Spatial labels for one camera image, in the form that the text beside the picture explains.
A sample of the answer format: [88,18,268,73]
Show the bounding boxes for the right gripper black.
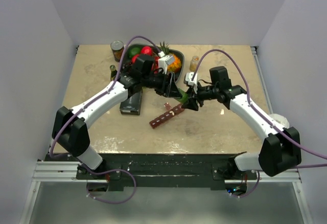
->
[181,82,219,111]

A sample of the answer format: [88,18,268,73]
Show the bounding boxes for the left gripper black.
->
[142,70,182,99]

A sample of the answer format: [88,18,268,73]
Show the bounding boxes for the green pill bottle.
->
[179,89,189,104]

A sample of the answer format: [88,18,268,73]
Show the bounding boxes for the red weekly pill organizer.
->
[149,102,184,129]

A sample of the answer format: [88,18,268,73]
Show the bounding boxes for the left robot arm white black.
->
[52,52,182,179]

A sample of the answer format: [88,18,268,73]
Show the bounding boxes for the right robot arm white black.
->
[182,66,301,180]

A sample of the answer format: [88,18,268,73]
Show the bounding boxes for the grey fruit tray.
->
[122,43,184,82]

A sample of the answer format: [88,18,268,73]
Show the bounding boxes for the clear glass jar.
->
[189,56,200,72]

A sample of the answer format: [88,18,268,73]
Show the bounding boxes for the pineapple top green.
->
[159,41,170,55]

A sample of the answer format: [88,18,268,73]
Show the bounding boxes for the razor box black green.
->
[119,90,143,116]

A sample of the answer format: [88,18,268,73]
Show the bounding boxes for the red apple upper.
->
[140,46,153,56]

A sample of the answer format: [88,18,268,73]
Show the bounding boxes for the red apple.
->
[131,54,140,64]
[140,46,153,56]

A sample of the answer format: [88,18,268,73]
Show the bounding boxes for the red apple lower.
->
[131,54,140,64]

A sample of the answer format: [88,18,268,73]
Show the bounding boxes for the green lime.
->
[128,47,141,59]

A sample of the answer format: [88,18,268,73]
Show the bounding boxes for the green glass bottle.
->
[109,65,117,81]

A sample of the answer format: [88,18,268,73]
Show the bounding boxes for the tin can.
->
[110,40,124,62]

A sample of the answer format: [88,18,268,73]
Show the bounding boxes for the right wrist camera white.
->
[183,72,198,93]

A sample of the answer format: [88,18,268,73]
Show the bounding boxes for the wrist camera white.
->
[183,72,198,93]
[158,51,175,74]

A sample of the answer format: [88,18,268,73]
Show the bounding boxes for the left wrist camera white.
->
[158,51,175,74]

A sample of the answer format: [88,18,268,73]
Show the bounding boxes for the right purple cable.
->
[191,49,327,199]

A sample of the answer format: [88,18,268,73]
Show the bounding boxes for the purple cable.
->
[191,49,327,199]
[49,35,164,205]

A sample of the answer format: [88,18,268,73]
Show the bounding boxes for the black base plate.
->
[45,153,266,193]

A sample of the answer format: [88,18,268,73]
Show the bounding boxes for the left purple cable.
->
[49,35,164,205]

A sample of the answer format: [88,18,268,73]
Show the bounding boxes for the aluminium rail frame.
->
[33,45,303,184]

